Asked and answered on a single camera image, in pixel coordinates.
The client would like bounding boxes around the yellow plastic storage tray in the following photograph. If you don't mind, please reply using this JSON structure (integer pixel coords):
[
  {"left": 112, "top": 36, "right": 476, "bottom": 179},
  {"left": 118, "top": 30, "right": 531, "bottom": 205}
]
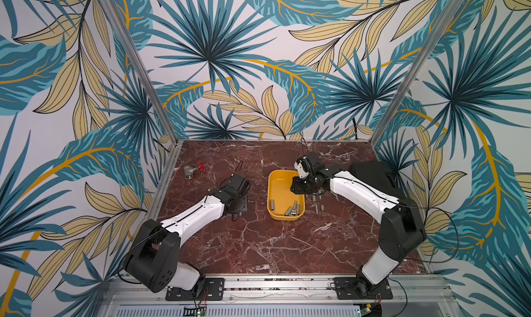
[{"left": 267, "top": 170, "right": 306, "bottom": 221}]

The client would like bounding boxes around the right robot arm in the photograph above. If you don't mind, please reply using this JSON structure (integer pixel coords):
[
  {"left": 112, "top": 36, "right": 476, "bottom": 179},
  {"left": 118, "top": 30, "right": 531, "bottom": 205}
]
[{"left": 290, "top": 152, "right": 427, "bottom": 298}]

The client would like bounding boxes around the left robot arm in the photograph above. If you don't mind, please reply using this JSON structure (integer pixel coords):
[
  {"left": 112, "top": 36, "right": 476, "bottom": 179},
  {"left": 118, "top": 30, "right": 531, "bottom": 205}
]
[{"left": 122, "top": 174, "right": 250, "bottom": 298}]

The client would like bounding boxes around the steel socket in tray front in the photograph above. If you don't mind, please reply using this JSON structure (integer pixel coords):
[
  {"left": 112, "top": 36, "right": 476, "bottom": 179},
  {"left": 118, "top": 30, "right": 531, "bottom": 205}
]
[{"left": 285, "top": 201, "right": 300, "bottom": 217}]

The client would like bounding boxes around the black plastic tool case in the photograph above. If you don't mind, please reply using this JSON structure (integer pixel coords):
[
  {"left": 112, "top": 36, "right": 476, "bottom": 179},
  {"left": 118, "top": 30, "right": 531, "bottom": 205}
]
[{"left": 348, "top": 161, "right": 405, "bottom": 198}]

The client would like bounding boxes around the metal valve red handle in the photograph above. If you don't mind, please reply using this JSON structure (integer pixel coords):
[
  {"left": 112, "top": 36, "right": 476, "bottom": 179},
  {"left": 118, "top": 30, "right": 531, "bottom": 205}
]
[{"left": 183, "top": 161, "right": 206, "bottom": 180}]

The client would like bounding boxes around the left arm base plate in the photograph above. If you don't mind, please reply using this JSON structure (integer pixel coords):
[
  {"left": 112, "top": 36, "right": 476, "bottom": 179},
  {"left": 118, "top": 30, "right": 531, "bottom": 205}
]
[{"left": 165, "top": 278, "right": 225, "bottom": 303}]

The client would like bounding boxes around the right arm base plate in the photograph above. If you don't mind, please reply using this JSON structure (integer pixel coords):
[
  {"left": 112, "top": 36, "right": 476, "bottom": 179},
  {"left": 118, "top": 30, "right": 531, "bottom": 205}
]
[{"left": 331, "top": 277, "right": 393, "bottom": 301}]

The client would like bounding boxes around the aluminium front rail frame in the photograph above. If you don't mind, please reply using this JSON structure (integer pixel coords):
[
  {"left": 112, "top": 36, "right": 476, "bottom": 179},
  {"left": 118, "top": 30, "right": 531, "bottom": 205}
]
[{"left": 96, "top": 274, "right": 463, "bottom": 316}]

